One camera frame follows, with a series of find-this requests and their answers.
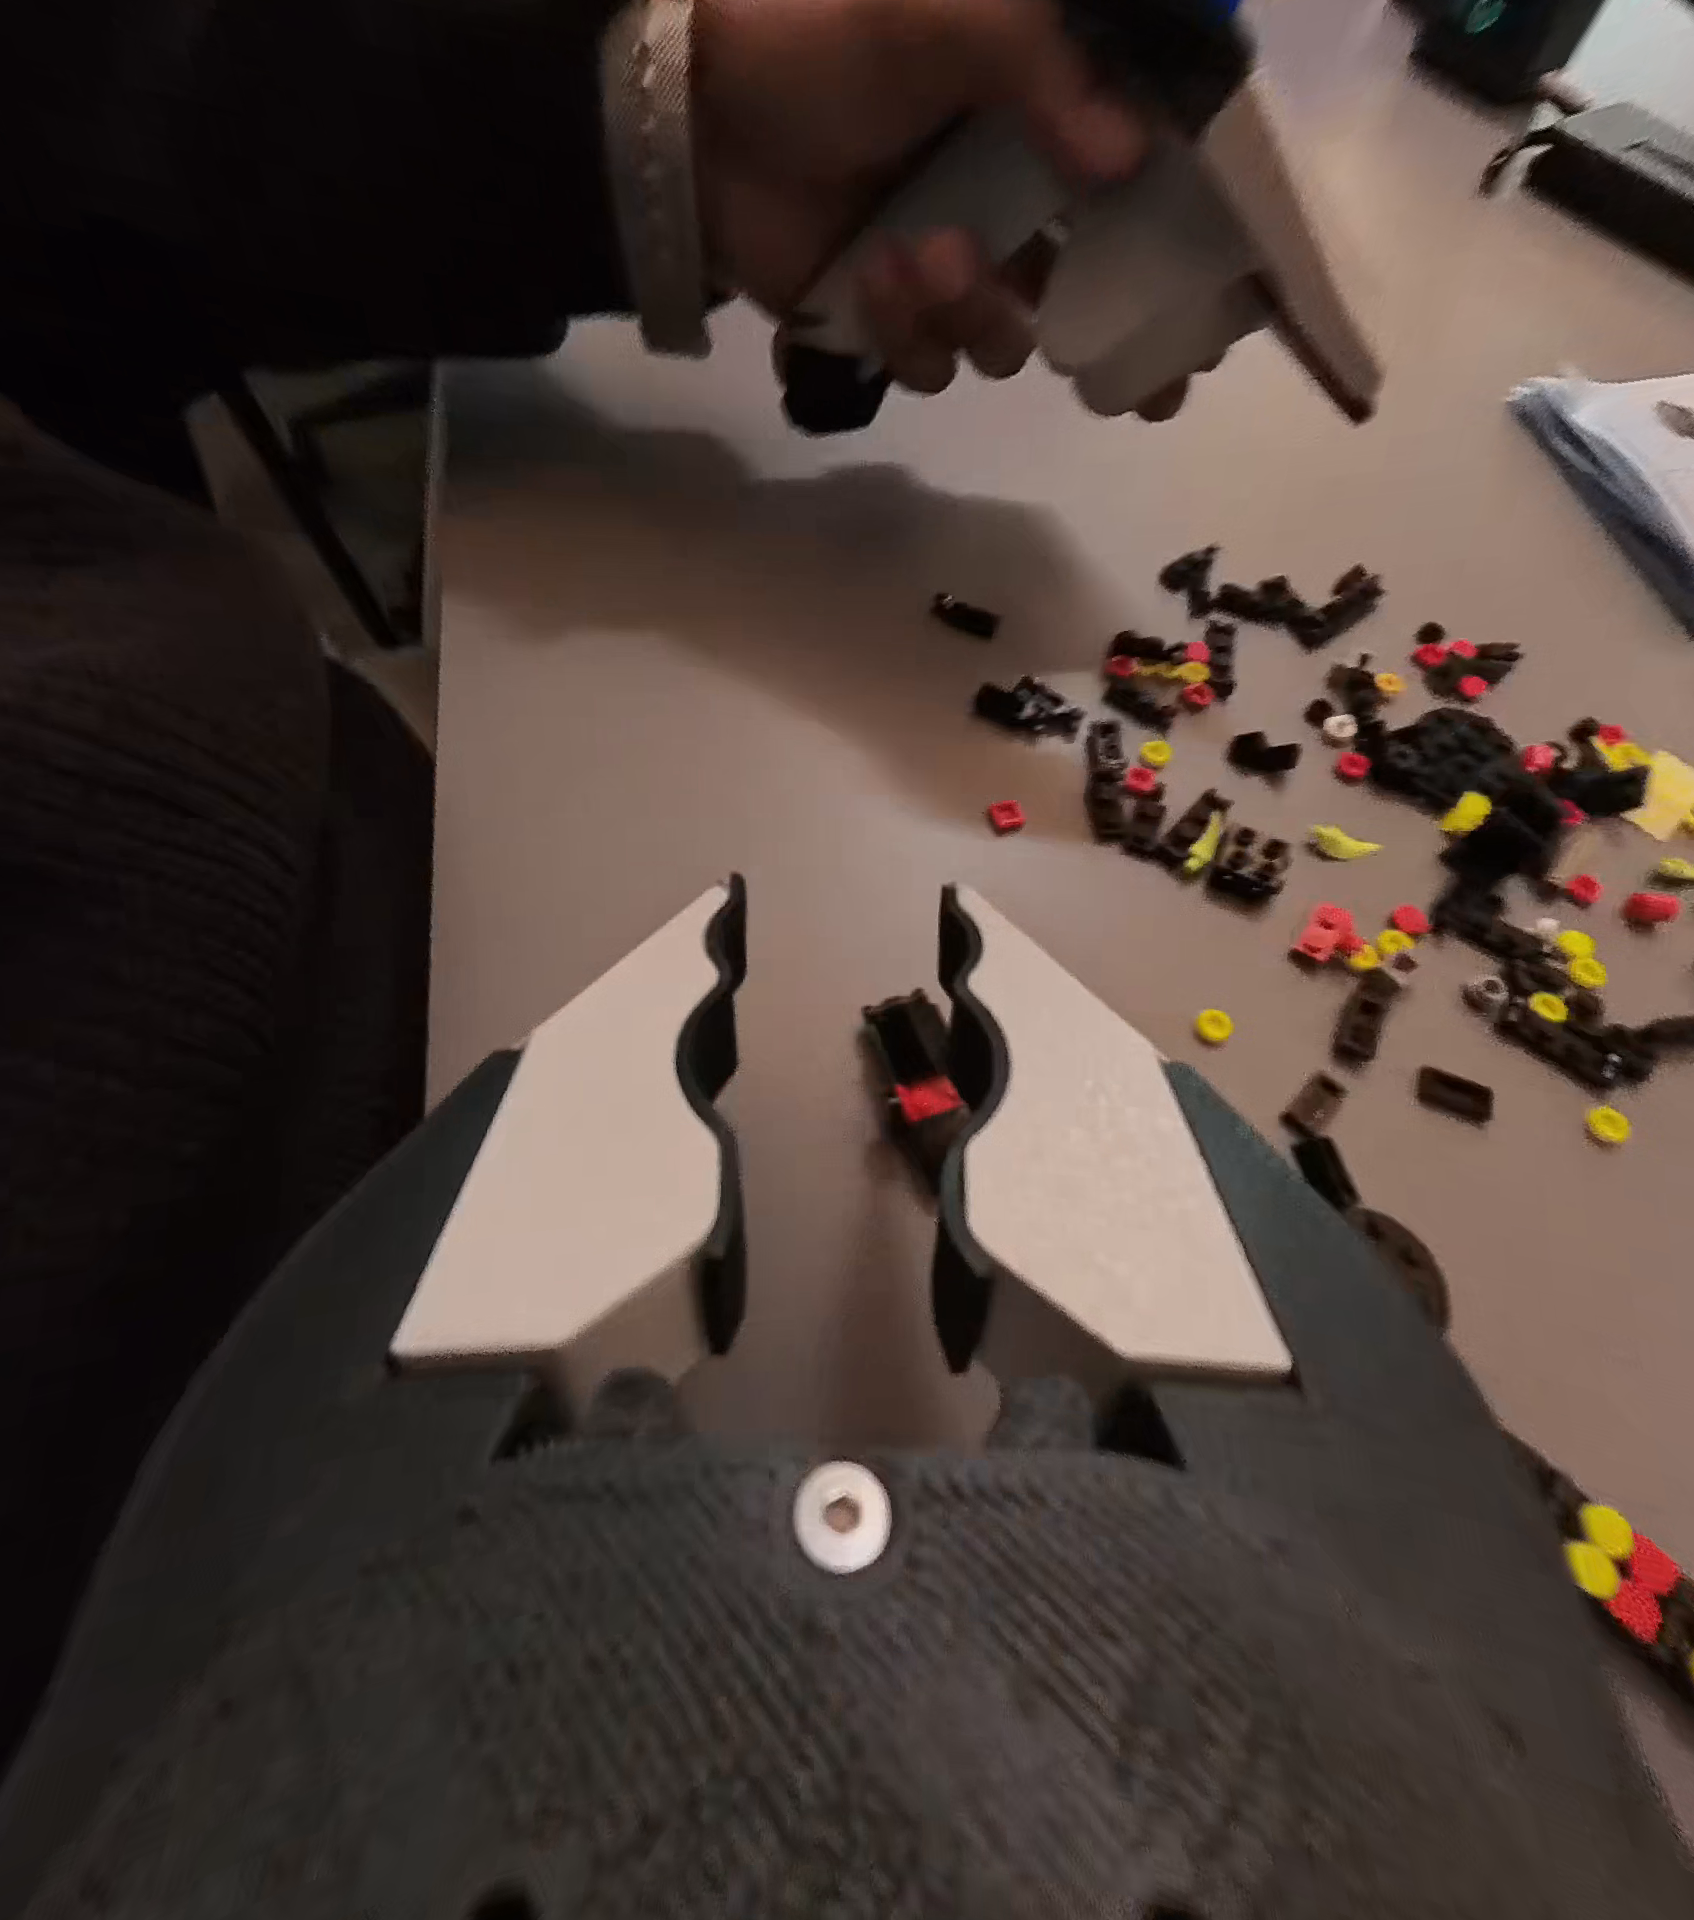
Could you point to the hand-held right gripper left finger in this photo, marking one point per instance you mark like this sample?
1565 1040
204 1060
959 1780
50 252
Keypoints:
563 1201

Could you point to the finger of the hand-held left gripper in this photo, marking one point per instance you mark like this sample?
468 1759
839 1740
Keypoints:
1297 253

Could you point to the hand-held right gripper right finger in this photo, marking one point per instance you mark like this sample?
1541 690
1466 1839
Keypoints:
1119 1201

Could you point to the small black red lego assembly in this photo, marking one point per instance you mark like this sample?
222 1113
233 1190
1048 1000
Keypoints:
915 1080

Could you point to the person's left forearm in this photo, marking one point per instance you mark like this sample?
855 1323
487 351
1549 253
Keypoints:
262 150

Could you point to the black round lego plate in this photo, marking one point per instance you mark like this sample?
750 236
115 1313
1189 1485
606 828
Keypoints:
1403 1260

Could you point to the pile of loose lego pieces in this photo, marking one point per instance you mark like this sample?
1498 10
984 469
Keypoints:
1462 749

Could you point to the long lego snake model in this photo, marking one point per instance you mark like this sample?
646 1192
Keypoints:
1688 1621

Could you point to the person's left hand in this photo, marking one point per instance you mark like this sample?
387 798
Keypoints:
849 106

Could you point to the black electronic device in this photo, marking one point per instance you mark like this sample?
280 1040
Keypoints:
1501 37

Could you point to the grey flat electronic device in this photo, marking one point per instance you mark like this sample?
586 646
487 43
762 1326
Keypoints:
1656 197

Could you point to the open instruction booklet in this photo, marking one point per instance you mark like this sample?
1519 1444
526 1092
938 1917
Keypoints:
1688 479

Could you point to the grey wristband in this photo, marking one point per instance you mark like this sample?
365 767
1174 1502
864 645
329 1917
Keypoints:
662 180

